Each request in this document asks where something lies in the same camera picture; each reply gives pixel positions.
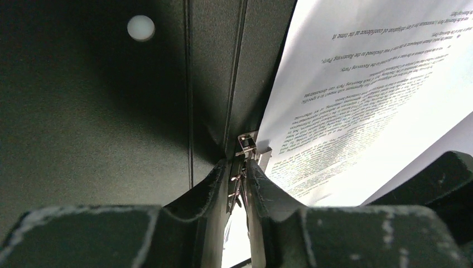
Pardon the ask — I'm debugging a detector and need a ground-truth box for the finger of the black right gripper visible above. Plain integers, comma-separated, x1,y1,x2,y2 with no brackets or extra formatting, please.
371,151,472,252

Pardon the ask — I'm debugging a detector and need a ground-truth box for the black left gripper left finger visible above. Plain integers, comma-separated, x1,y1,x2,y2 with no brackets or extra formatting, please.
1,159,229,267

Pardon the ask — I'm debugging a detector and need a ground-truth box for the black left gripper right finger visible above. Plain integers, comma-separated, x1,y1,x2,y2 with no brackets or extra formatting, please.
245,160,472,267

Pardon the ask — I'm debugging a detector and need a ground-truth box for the red folder with black inside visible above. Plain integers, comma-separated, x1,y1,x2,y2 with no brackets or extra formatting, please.
1,1,296,237

